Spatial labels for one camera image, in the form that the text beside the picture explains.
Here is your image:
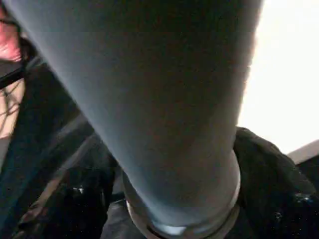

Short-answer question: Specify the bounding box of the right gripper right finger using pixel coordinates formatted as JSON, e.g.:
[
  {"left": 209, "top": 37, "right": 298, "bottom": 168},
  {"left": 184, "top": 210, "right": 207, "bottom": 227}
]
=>
[{"left": 229, "top": 126, "right": 319, "bottom": 239}]

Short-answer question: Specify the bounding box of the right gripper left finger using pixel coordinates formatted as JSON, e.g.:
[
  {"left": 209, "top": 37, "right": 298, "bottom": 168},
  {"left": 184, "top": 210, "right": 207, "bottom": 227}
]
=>
[{"left": 14, "top": 139, "right": 125, "bottom": 239}]

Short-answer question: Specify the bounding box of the white plastic table top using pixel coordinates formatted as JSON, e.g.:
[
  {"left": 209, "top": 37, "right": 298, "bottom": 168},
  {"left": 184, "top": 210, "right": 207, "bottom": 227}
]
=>
[{"left": 236, "top": 0, "right": 319, "bottom": 165}]

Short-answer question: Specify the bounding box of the white plastic table leg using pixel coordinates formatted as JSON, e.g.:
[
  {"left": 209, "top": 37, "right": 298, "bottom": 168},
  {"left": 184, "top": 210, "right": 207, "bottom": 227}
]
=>
[{"left": 3, "top": 0, "right": 265, "bottom": 236}]

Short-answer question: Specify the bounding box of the black plastic sheet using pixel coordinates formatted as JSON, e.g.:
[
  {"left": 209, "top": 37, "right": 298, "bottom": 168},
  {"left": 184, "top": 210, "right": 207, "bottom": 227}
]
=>
[{"left": 0, "top": 37, "right": 319, "bottom": 239}]

